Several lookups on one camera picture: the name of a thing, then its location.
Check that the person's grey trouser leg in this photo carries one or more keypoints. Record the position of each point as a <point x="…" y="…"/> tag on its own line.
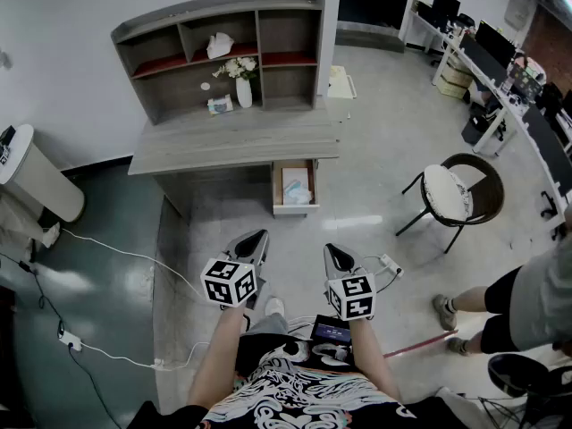
<point x="268" y="324"/>

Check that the person's white shoe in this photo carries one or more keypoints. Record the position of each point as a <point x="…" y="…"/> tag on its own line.
<point x="274" y="306"/>

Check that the beige storage crate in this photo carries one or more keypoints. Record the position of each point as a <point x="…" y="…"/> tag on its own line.
<point x="460" y="76"/>
<point x="451" y="90"/>

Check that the black bin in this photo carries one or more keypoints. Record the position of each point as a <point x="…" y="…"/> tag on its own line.
<point x="474" y="130"/>

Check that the white vase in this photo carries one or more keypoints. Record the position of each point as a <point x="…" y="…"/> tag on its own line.
<point x="244" y="93"/>

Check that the white tissue pack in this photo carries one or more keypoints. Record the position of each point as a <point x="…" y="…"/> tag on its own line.
<point x="219" y="45"/>

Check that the white power strip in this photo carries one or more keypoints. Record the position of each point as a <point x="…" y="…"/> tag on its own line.
<point x="391" y="265"/>
<point x="70" y="341"/>

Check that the grey wooden shelf unit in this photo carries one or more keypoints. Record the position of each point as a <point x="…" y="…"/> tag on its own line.
<point x="286" y="83"/>

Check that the grey wooden drawer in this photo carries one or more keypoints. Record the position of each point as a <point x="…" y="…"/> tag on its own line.
<point x="295" y="208"/>

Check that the white flower bouquet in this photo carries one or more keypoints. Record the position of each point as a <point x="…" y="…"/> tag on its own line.
<point x="239" y="66"/>

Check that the person's left forearm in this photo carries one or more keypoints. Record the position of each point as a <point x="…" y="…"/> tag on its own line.
<point x="214" y="355"/>

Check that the white round sticker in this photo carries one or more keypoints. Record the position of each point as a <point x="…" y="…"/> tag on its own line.
<point x="205" y="86"/>

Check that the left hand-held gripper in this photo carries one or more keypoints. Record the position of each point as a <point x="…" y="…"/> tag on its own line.
<point x="228" y="282"/>

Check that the black chair with white cushion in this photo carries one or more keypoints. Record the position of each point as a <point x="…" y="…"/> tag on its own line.
<point x="447" y="195"/>

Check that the patterned tissue box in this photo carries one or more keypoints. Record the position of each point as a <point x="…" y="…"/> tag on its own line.
<point x="220" y="105"/>

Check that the person's patterned black shirt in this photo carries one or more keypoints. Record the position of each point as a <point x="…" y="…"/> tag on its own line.
<point x="304" y="396"/>

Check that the long white office desk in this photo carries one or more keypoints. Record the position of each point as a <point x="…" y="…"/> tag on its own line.
<point x="514" y="110"/>

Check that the person's right forearm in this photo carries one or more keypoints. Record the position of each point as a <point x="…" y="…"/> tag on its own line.
<point x="373" y="360"/>

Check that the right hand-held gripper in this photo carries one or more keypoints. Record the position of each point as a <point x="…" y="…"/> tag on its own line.
<point x="353" y="295"/>

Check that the white cylindrical stand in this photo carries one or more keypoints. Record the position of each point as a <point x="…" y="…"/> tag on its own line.
<point x="40" y="177"/>

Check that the white paper sheet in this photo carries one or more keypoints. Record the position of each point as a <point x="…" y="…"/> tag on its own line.
<point x="297" y="193"/>

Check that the grey wooden desk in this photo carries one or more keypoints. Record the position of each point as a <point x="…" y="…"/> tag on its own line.
<point x="232" y="141"/>

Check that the black monitor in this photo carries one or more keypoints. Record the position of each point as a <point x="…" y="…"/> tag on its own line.
<point x="446" y="7"/>
<point x="495" y="43"/>

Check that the pale yellow box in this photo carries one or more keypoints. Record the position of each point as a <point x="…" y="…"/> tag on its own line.
<point x="340" y="82"/>

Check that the black office chair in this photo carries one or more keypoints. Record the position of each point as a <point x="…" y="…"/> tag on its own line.
<point x="523" y="376"/>

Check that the flat white paper box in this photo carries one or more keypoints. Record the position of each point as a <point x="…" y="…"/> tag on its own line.
<point x="295" y="173"/>

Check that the red stick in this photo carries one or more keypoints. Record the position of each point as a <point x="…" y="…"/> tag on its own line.
<point x="420" y="343"/>

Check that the black tablet device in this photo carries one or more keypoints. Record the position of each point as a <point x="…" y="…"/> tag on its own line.
<point x="330" y="327"/>

